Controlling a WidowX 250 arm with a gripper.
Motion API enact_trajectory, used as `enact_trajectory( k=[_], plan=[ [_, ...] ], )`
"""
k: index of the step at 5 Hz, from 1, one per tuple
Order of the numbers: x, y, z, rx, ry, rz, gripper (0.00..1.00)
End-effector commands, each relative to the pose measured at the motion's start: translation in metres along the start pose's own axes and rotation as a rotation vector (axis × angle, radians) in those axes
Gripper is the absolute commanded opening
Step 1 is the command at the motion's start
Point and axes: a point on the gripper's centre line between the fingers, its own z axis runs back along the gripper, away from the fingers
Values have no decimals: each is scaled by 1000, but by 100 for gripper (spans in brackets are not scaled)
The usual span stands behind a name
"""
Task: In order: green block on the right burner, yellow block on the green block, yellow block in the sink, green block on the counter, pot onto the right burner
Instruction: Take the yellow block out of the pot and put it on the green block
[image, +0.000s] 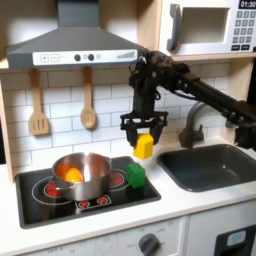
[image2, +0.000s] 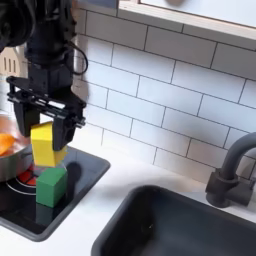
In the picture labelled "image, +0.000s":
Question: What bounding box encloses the grey oven knob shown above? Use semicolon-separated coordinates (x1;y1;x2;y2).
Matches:
138;233;160;256

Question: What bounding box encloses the yellow toy block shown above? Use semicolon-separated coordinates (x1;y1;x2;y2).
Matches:
133;133;155;160

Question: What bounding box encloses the grey microwave handle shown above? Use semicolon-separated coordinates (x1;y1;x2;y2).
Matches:
166;3;183;52

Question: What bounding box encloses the white toy microwave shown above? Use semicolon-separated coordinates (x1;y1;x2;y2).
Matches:
157;0;256;58

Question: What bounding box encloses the orange toy vegetable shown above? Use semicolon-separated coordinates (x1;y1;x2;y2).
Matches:
64;167;84;183

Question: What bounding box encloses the green toy block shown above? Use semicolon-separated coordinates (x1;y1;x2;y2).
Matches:
126;162;147;190

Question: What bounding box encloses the dark grey tap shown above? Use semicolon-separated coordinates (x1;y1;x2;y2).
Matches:
178;101;236;149

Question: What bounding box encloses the steel pot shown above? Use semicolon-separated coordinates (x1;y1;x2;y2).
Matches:
49;152;113;202

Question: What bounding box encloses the dark grey sink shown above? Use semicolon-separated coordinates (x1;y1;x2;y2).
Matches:
156;143;256;193

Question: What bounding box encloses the black cabinet door panel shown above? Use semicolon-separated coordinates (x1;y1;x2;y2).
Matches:
213;224;256;256

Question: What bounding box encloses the grey range hood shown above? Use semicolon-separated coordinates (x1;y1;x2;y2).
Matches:
5;0;150;70

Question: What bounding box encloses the black toy stove top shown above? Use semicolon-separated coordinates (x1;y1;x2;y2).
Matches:
14;155;162;230

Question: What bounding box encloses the wooden slotted spatula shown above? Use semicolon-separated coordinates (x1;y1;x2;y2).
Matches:
28;68;51;136

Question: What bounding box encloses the wooden spoon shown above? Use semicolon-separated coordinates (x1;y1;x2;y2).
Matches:
79;66;98;130

